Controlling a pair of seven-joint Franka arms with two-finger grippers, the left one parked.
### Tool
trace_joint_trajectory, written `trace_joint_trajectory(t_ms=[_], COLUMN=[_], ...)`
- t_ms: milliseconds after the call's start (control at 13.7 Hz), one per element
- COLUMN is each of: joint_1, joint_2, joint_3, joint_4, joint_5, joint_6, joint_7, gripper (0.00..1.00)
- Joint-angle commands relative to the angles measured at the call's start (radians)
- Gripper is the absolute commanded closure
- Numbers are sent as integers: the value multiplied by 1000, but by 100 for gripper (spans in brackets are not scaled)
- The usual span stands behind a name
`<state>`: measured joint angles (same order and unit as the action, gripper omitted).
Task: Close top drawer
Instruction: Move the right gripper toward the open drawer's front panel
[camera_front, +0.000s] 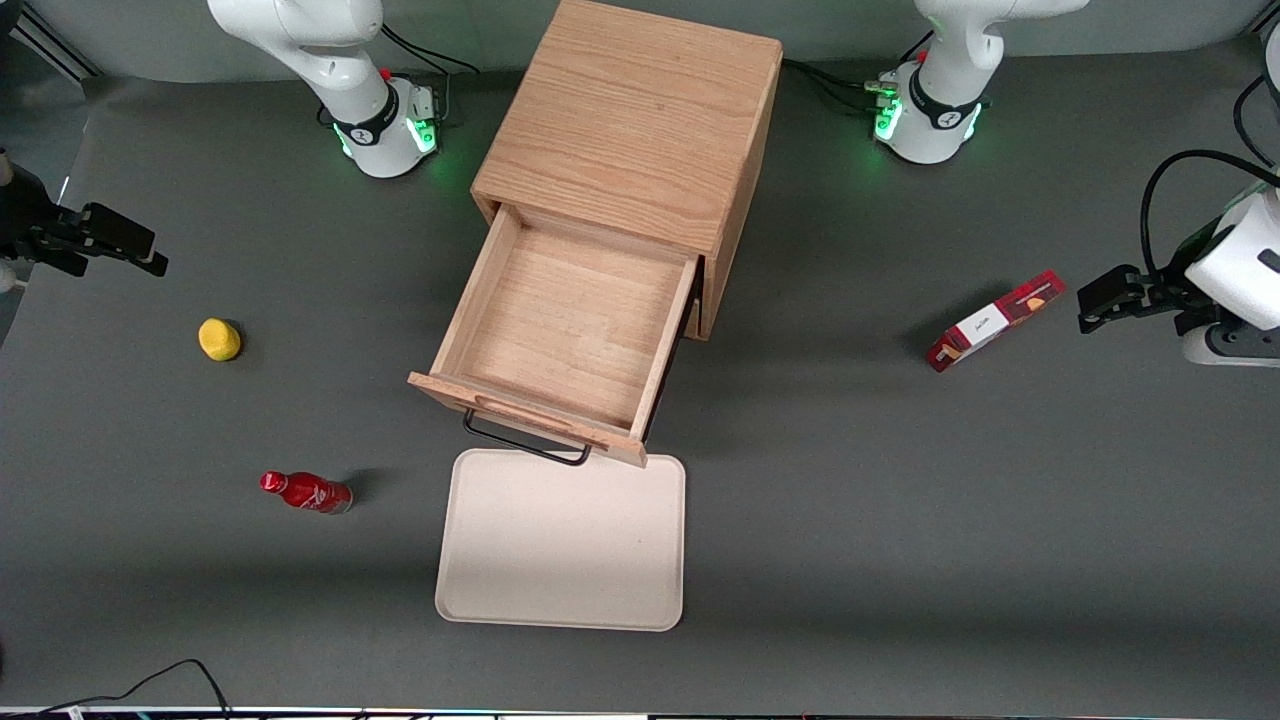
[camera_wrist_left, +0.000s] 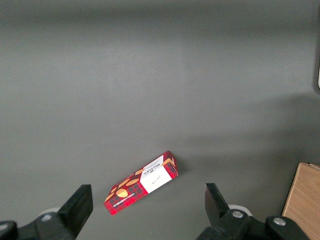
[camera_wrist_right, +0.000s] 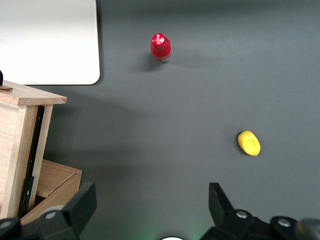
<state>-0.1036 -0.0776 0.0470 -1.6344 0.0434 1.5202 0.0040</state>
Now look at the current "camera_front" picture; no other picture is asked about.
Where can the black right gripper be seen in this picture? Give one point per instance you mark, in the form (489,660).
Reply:
(25,222)

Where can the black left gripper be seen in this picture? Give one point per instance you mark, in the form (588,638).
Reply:
(1168,294)

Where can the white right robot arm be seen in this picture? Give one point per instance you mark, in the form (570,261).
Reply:
(330,70)

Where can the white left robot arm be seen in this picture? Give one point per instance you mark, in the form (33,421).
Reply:
(940,100)

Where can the wooden drawer cabinet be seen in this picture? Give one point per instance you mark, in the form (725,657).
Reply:
(630,120)

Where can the red and white carton box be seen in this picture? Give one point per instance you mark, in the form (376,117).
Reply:
(990,322)

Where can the yellow lemon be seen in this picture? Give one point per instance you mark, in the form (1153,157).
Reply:
(219,339)

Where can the red bottle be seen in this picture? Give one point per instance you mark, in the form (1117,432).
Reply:
(305,492)

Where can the beige plastic tray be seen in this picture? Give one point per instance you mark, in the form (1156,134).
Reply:
(565,550)

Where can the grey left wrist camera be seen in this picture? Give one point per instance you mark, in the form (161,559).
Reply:
(1230,346)

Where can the black metal frame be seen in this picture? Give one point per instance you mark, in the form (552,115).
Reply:
(40,35)

